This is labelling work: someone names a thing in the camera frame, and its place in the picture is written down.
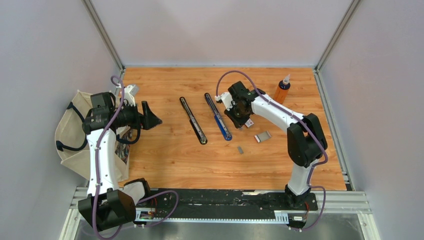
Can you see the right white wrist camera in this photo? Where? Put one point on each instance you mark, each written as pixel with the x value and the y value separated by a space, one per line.
pixel 226 99

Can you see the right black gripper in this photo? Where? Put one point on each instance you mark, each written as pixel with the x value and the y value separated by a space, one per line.
pixel 239 123

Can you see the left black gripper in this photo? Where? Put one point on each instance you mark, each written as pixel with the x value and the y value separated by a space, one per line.
pixel 148 119

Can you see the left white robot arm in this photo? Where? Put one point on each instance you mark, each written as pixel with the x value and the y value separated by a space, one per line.
pixel 107 205

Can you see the orange glue bottle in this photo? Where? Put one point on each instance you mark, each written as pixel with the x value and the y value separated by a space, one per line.
pixel 282 90

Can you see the blue stapler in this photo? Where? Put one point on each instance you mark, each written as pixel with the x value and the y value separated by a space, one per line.
pixel 218 118

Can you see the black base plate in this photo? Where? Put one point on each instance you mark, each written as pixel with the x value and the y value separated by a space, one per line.
pixel 220 204

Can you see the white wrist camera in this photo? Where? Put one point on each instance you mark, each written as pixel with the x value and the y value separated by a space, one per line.
pixel 226 99
pixel 130 92

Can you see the black stapler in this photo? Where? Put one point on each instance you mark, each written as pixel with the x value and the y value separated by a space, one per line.
pixel 195 125

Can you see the white red staple box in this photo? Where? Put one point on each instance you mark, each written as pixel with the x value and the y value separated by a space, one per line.
pixel 249 123

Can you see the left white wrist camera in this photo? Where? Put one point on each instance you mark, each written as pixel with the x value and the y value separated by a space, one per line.
pixel 130 92

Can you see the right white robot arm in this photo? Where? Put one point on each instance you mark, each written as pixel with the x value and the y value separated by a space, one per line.
pixel 306 142

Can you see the beige tote bag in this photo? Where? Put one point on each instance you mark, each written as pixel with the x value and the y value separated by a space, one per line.
pixel 72 145

